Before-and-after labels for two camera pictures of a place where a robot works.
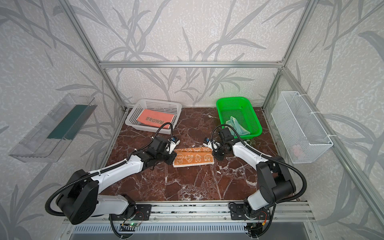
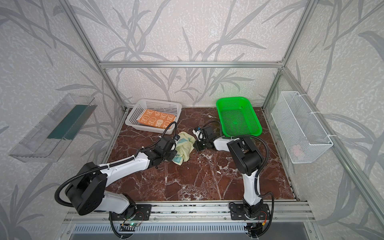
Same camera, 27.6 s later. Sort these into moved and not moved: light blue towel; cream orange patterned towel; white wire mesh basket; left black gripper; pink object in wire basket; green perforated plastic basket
Moved: cream orange patterned towel; light blue towel
Not moved: white wire mesh basket; pink object in wire basket; left black gripper; green perforated plastic basket
